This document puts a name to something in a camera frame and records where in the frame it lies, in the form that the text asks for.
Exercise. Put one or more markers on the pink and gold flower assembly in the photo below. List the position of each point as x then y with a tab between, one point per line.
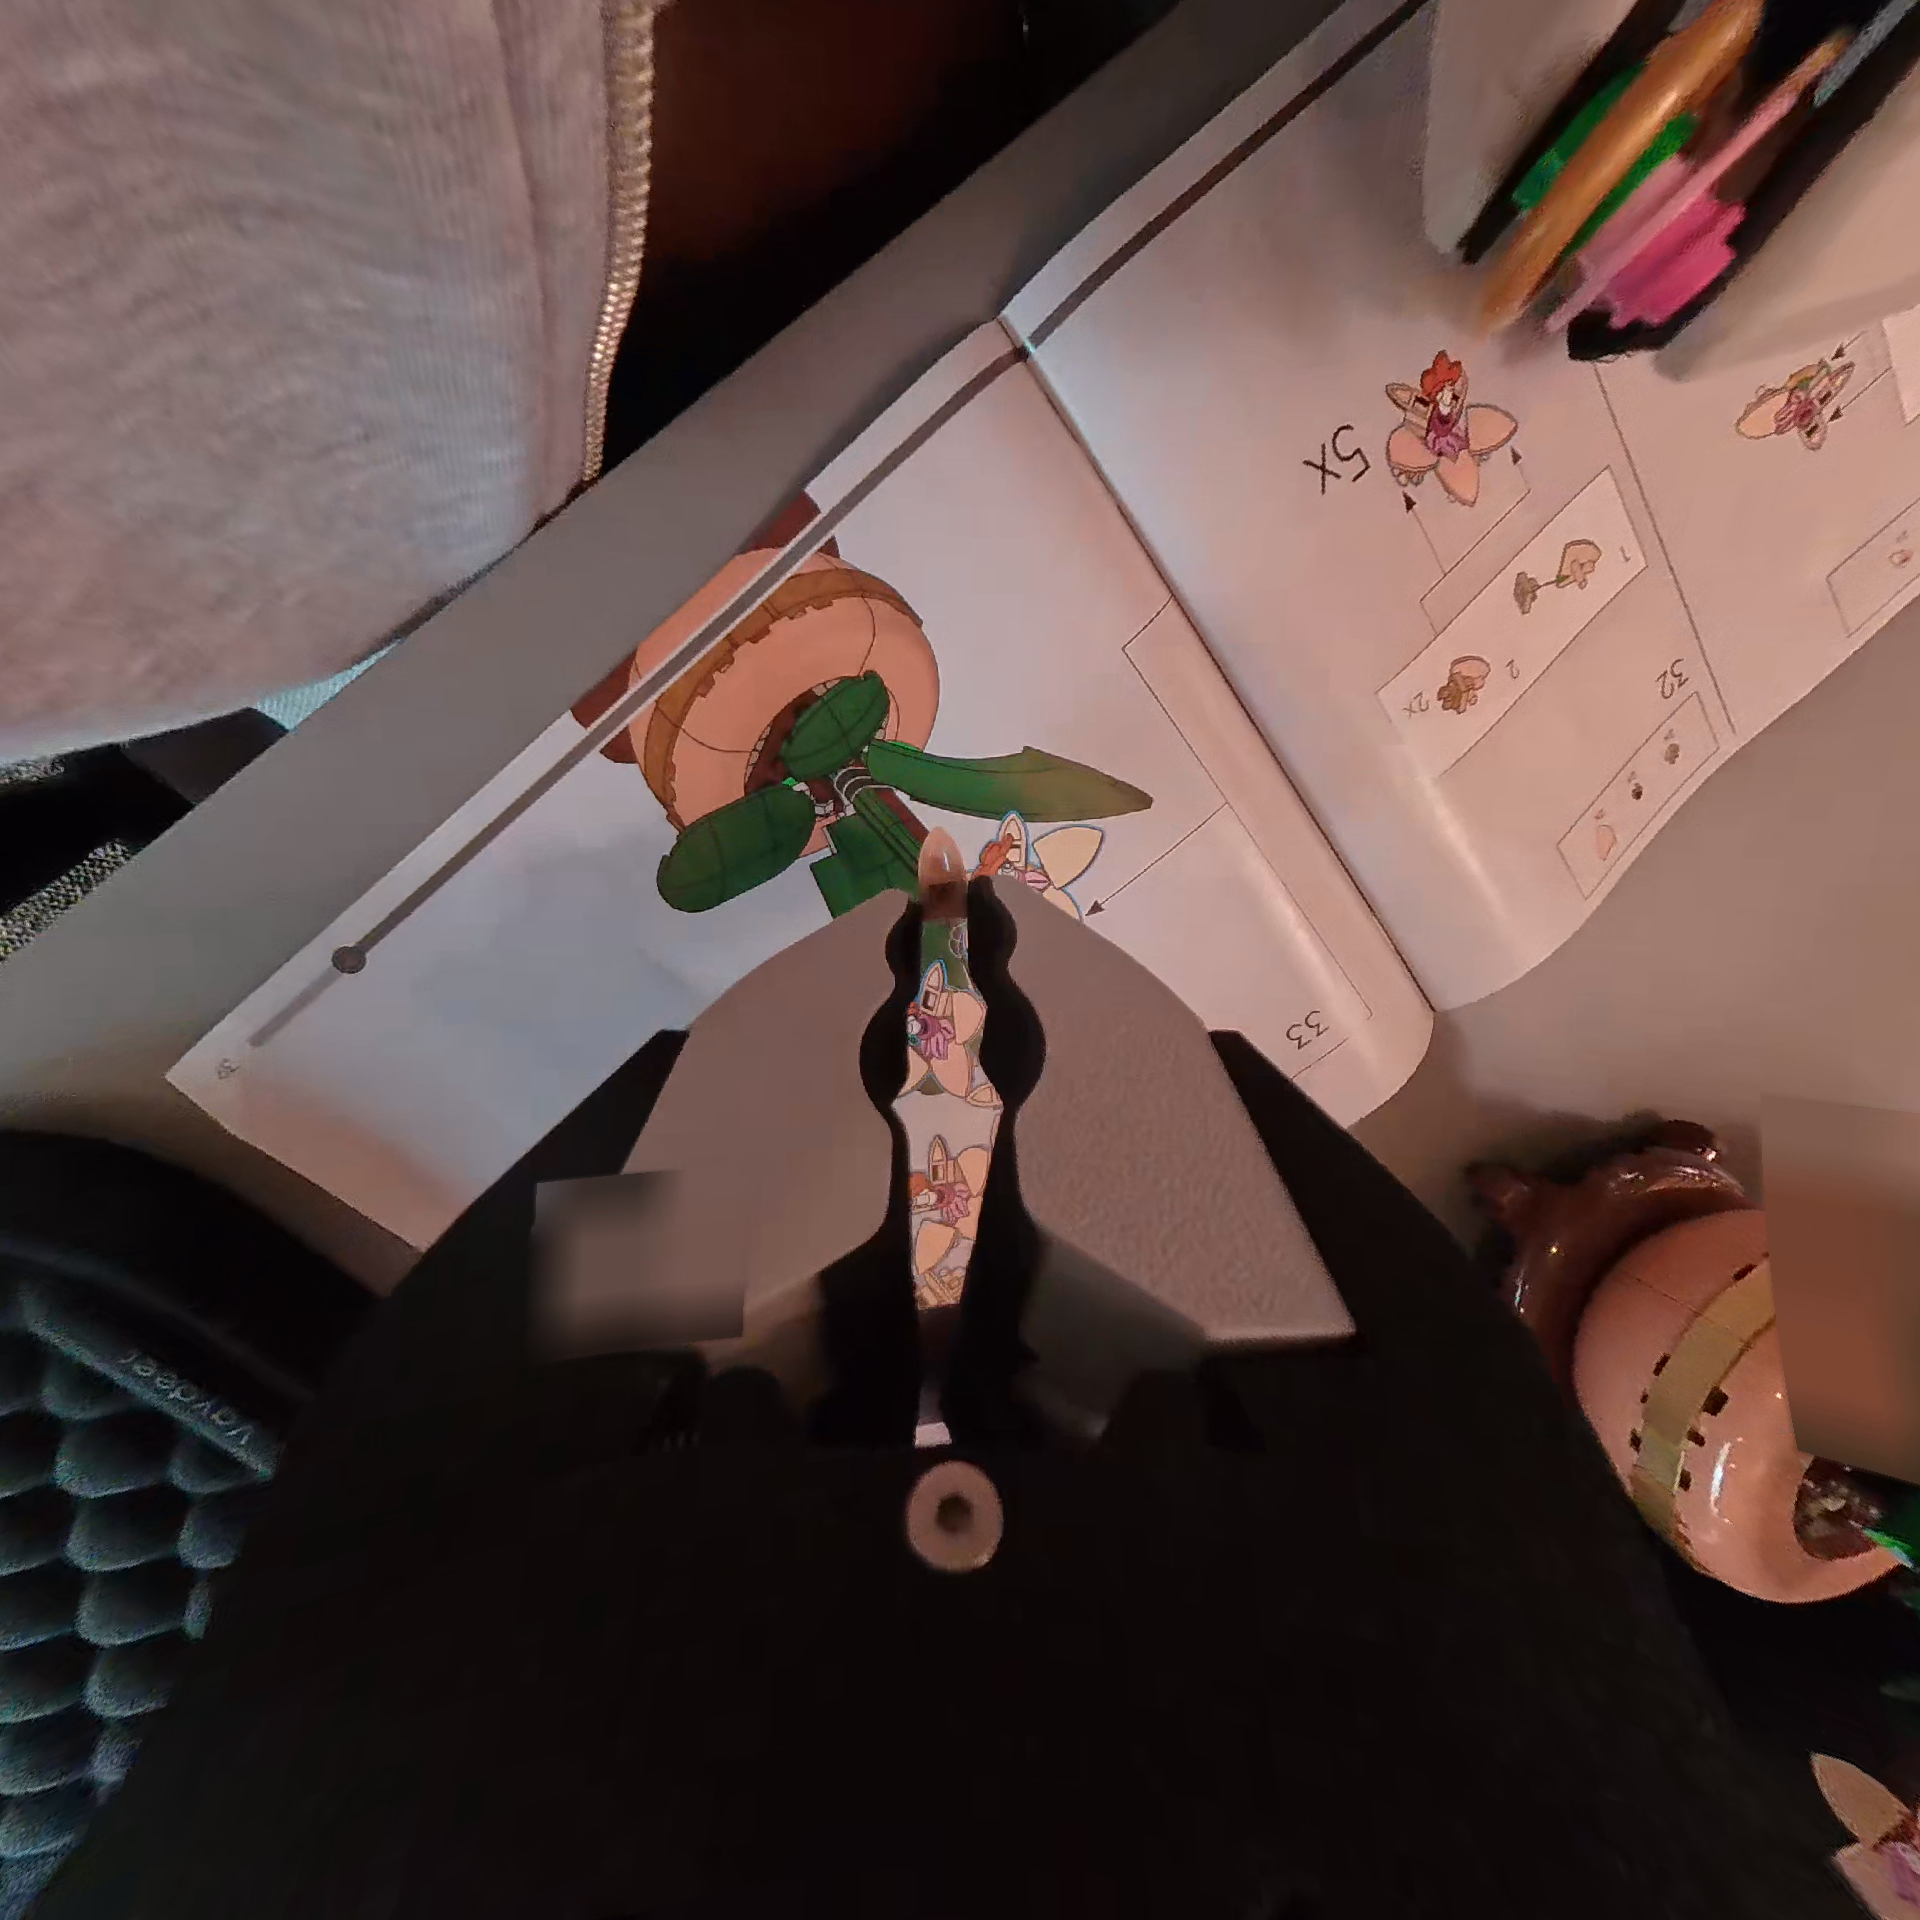
1635	166

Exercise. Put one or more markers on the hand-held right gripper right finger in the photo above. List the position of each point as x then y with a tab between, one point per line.
1152	1187

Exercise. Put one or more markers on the small tan brick piece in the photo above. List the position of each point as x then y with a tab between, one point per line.
946	869

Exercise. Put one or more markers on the black honeycomb seat cushion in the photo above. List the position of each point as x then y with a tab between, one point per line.
106	1501

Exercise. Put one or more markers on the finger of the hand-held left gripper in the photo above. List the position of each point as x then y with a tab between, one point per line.
1500	107
1845	239

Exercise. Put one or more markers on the pink brick flower pot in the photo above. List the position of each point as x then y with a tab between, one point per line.
1667	1351

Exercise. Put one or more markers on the building instruction booklet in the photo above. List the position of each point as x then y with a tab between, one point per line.
1274	227

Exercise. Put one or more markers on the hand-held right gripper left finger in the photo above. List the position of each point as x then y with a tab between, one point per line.
781	1080

